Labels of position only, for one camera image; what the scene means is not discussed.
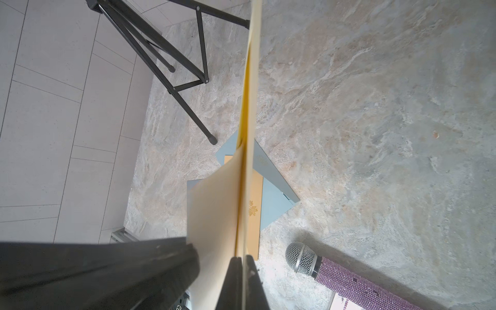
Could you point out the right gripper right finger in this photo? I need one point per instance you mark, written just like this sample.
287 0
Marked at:
242 287

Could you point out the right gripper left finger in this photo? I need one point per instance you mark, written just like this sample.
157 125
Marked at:
152 274

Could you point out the cream yellow envelope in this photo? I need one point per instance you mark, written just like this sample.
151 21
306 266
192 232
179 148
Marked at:
218 215

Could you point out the light blue envelope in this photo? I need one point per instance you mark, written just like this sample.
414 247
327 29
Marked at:
277 195

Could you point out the tan kraft envelope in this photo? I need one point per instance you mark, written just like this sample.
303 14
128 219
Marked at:
254 208

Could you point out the purple glitter microphone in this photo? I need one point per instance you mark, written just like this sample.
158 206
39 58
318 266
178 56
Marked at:
362 292

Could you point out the black perforated music stand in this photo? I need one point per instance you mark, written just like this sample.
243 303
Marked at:
146 41

